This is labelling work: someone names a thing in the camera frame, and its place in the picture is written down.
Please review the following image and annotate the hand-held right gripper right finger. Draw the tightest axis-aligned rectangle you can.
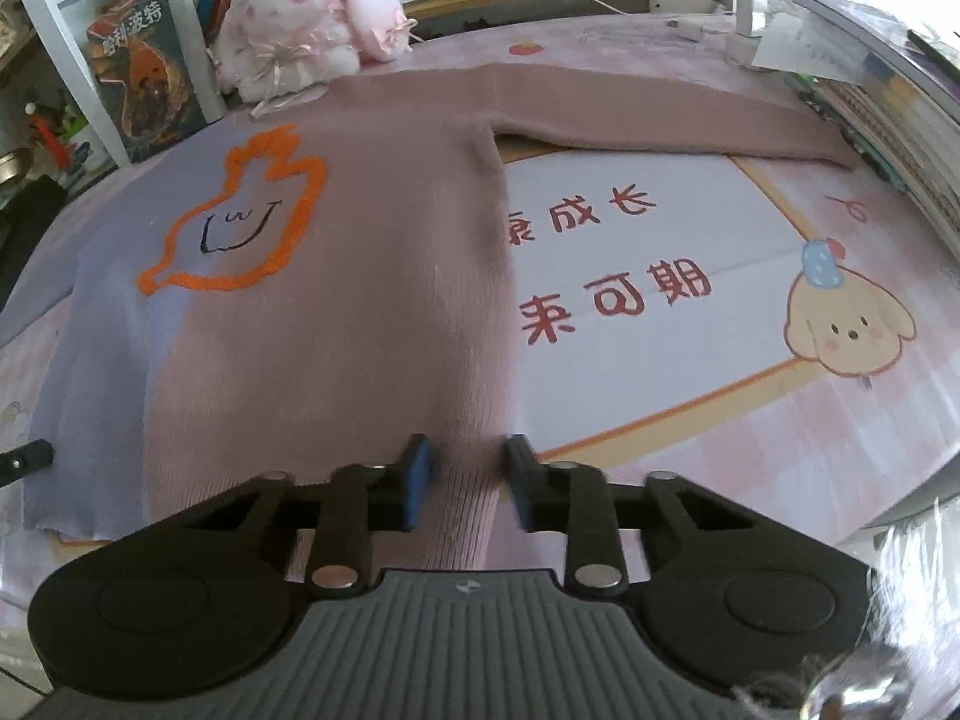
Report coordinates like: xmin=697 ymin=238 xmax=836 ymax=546
xmin=501 ymin=433 xmax=758 ymax=595

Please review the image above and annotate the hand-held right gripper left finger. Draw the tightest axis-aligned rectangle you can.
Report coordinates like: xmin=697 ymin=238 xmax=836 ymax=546
xmin=180 ymin=433 xmax=436 ymax=595

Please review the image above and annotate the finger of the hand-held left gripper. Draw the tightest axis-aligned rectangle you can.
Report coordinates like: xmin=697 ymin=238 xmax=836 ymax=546
xmin=0 ymin=441 xmax=55 ymax=488

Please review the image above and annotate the pink and purple sweater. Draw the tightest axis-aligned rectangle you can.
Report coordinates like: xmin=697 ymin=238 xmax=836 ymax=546
xmin=0 ymin=64 xmax=856 ymax=571

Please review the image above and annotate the pink printed desk mat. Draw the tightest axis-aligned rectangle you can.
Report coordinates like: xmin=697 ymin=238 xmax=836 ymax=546
xmin=0 ymin=0 xmax=960 ymax=616

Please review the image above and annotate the white plastic tub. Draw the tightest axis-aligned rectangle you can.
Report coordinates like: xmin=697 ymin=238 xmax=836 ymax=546
xmin=56 ymin=120 xmax=113 ymax=192

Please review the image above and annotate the dark illustrated book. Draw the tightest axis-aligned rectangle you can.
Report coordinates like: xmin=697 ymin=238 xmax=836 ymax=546
xmin=84 ymin=0 xmax=226 ymax=164

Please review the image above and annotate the white wooden shelf unit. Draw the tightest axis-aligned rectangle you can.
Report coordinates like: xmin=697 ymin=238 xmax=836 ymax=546
xmin=0 ymin=0 xmax=758 ymax=173

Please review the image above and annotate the fuzzy grey sleeve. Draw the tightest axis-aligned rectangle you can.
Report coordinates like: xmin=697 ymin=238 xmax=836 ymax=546
xmin=750 ymin=495 xmax=960 ymax=720

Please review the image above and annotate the white pink plush bunny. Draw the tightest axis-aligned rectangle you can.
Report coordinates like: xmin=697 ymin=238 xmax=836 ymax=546
xmin=210 ymin=0 xmax=417 ymax=117

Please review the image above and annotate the white power adapter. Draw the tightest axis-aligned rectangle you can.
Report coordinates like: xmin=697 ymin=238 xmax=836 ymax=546
xmin=726 ymin=0 xmax=781 ymax=65

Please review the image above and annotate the white paper sheet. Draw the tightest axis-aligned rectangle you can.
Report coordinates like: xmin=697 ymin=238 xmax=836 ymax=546
xmin=750 ymin=11 xmax=871 ymax=83

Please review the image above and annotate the stack of books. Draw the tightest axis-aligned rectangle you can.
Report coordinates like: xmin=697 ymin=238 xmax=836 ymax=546
xmin=791 ymin=0 xmax=960 ymax=241

